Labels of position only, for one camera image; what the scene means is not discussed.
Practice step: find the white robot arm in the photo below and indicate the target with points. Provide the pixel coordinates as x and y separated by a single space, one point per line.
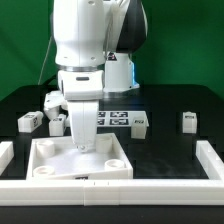
94 41

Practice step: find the white fiducial marker sheet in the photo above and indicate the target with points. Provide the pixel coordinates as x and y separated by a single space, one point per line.
118 119

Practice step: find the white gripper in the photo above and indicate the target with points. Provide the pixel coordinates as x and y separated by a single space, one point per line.
80 93

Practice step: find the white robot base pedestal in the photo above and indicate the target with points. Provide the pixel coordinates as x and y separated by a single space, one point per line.
119 73

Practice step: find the white square tabletop part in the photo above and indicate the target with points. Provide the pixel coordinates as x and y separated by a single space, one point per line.
58 159

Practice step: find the white U-shaped obstacle fence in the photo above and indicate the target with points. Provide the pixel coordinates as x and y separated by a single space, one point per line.
47 191

